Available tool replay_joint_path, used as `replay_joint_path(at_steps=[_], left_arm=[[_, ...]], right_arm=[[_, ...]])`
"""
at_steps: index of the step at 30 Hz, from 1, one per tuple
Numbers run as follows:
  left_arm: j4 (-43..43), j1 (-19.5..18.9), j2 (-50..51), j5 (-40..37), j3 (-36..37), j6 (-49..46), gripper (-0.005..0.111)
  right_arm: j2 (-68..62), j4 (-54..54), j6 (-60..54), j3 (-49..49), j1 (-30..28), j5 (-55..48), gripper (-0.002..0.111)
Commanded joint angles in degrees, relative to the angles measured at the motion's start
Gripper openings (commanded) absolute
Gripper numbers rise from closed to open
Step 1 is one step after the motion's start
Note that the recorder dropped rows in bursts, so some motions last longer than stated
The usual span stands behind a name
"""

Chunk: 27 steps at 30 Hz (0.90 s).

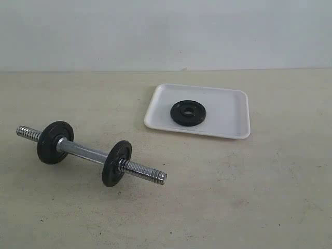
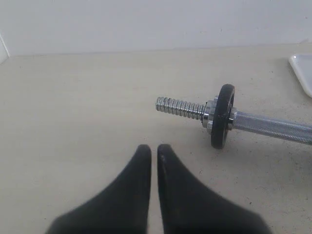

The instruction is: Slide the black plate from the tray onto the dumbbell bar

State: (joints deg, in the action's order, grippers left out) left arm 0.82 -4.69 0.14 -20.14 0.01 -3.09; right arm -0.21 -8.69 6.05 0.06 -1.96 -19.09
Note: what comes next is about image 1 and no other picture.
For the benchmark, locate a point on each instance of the black weight plate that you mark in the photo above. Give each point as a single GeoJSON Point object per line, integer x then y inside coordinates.
{"type": "Point", "coordinates": [48, 140]}
{"type": "Point", "coordinates": [188, 113]}
{"type": "Point", "coordinates": [111, 174]}

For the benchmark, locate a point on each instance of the chrome threaded dumbbell bar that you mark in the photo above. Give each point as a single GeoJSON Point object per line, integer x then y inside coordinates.
{"type": "Point", "coordinates": [72, 148]}

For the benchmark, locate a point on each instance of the white plastic tray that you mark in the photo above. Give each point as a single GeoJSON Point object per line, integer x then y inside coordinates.
{"type": "Point", "coordinates": [227, 112]}

